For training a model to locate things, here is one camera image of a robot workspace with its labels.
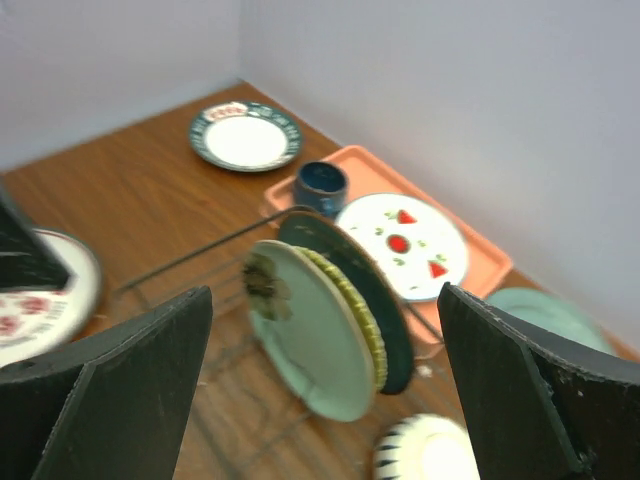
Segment white bowl blue striped outside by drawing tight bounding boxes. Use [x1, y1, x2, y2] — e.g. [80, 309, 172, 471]
[372, 413, 480, 480]

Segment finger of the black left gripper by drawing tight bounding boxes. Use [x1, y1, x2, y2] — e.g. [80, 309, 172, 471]
[1, 192, 70, 290]

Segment black wire dish rack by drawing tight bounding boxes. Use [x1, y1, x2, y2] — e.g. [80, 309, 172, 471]
[110, 213, 461, 479]

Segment salmon pink plastic tray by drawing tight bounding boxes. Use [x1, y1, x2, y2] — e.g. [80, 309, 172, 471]
[263, 144, 514, 346]

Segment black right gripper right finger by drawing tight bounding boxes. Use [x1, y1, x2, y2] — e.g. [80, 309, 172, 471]
[437, 284, 639, 479]

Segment white plate red characters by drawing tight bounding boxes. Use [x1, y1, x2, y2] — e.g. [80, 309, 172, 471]
[1, 228, 103, 366]

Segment dark teal speckled plate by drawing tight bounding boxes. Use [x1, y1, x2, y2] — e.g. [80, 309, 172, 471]
[277, 211, 414, 395]

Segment dark blue mug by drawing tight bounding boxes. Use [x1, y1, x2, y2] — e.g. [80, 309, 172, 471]
[292, 161, 349, 219]

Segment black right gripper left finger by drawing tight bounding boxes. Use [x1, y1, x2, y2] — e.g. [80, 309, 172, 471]
[1, 286, 213, 479]

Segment grey green round plate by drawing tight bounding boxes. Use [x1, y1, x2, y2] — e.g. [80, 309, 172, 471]
[486, 287, 616, 356]

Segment mint green flower plate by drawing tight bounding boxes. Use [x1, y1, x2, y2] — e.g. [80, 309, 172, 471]
[242, 240, 376, 422]

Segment white watermelon pattern plate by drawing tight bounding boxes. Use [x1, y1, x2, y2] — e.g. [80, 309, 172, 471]
[336, 193, 470, 302]

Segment white plate dark patterned rim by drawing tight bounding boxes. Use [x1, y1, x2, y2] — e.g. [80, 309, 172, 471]
[188, 101, 303, 173]

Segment yellow woven round coaster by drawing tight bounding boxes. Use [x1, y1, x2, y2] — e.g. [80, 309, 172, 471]
[296, 246, 388, 392]

